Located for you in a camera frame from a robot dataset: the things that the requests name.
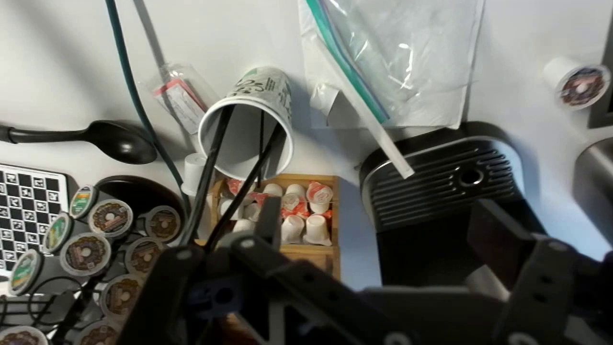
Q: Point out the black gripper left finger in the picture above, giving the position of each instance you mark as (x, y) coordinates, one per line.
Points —
(268, 299)

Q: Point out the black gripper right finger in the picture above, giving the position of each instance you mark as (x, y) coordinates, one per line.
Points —
(561, 293)

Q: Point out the wooden stand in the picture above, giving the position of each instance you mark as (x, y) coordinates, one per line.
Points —
(312, 251)

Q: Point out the white red creamer cup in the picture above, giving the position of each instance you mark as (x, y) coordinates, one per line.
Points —
(234, 185)
(293, 205)
(243, 224)
(318, 195)
(291, 228)
(295, 189)
(272, 189)
(316, 230)

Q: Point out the steel container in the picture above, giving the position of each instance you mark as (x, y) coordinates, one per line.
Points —
(598, 172)

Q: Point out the brown lid coffee pod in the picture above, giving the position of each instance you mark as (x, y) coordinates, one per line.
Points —
(84, 253)
(121, 295)
(163, 222)
(98, 333)
(21, 335)
(142, 253)
(109, 218)

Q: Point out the small white creamer cup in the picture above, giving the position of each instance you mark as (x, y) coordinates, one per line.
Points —
(190, 172)

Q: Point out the black coffee machine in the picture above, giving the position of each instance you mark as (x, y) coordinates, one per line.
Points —
(421, 184)

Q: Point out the patterned paper cup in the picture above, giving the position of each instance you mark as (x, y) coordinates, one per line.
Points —
(268, 88)

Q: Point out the green lid coffee pod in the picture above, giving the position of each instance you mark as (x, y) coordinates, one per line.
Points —
(25, 270)
(57, 230)
(80, 201)

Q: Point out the black plastic spoon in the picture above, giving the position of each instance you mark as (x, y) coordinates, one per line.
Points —
(117, 139)

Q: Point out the clear plastic packet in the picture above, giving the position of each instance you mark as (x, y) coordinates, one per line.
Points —
(182, 95)

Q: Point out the checkerboard calibration card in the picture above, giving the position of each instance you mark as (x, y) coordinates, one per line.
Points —
(29, 210)

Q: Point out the clear zip plastic bag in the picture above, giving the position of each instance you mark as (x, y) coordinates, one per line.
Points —
(408, 49)

